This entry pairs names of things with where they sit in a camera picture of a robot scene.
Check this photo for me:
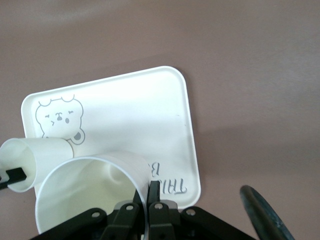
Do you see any white plastic cup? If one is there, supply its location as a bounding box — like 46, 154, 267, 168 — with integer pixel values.
34, 150, 161, 240
0, 136, 74, 193

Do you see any brown table cover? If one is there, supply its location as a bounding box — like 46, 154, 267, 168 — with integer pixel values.
0, 0, 320, 240

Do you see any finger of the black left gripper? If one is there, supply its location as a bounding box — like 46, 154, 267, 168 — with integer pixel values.
5, 167, 28, 186

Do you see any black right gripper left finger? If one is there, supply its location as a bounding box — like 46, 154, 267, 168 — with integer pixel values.
29, 189, 149, 240

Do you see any dark round object edge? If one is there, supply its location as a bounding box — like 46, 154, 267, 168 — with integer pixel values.
239, 184, 297, 240

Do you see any white tray with bear print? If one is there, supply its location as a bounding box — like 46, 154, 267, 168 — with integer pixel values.
20, 65, 202, 209

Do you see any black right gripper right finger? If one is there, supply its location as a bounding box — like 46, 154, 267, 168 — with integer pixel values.
148, 180, 251, 240

